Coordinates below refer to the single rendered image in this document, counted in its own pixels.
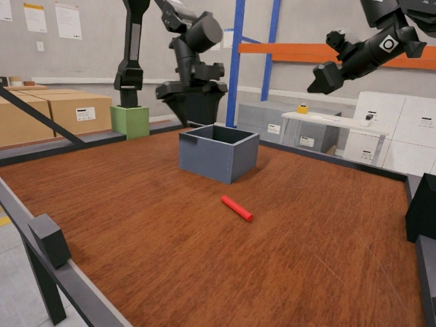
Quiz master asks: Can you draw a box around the red peg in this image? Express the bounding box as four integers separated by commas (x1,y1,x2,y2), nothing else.
221,196,253,222

